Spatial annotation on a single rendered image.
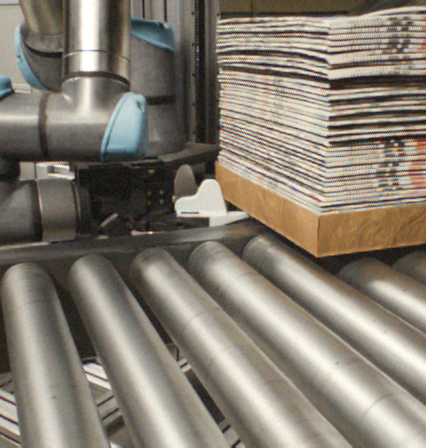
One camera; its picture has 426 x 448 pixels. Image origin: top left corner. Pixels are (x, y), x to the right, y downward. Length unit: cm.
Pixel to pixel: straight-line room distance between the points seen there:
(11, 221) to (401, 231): 42
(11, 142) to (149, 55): 46
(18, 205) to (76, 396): 36
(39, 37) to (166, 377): 77
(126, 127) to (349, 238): 26
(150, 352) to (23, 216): 32
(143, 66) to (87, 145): 44
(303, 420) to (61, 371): 16
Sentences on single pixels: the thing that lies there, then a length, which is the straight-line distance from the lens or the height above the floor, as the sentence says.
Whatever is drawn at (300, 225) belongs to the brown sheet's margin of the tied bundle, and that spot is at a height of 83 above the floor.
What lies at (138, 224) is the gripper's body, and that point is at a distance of 77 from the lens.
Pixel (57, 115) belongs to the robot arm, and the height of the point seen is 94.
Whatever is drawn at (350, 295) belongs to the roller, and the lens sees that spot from 57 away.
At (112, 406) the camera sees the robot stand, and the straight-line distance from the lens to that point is 149.
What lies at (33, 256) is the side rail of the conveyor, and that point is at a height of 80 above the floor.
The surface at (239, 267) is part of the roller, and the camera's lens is 62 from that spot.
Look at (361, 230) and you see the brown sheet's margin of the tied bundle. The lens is 64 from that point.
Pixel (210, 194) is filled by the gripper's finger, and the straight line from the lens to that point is 77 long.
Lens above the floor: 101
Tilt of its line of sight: 16 degrees down
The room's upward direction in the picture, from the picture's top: straight up
